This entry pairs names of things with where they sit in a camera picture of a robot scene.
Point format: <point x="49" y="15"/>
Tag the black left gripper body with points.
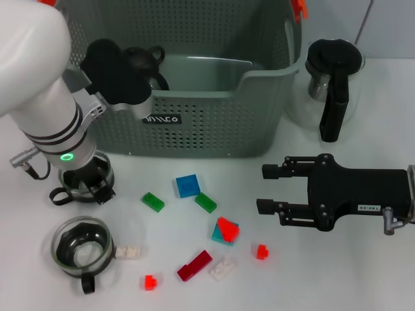
<point x="94" y="176"/>

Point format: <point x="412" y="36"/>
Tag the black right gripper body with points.
<point x="356" y="191"/>

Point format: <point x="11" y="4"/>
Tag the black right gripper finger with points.
<point x="267" y="206"/>
<point x="270" y="171"/>

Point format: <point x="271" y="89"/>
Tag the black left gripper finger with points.
<point x="103" y="194"/>

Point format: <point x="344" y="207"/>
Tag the glass teacup black holder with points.
<point x="81" y="256"/>
<point x="69" y="185"/>
<point x="159" y="82"/>

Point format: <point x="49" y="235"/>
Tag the white building block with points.
<point x="223" y="269"/>
<point x="128" y="252"/>

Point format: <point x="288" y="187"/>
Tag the red wedge building block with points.
<point x="228" y="230"/>

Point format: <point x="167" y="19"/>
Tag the small red building block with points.
<point x="149" y="282"/>
<point x="262" y="252"/>

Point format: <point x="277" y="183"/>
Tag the green building block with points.
<point x="206" y="202"/>
<point x="152" y="201"/>

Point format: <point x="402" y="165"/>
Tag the teal building block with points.
<point x="217" y="239"/>

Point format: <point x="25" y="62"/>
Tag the grey perforated storage bin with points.
<point x="210" y="129"/>

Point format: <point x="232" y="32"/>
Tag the blue square building block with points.
<point x="187" y="186"/>

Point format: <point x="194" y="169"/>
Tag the dark red long block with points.
<point x="194" y="265"/>

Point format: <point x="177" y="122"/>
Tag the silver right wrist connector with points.
<point x="388" y="223"/>

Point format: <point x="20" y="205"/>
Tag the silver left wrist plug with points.
<point x="22" y="159"/>

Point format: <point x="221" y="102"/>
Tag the black clay teapot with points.
<point x="146" y="61"/>

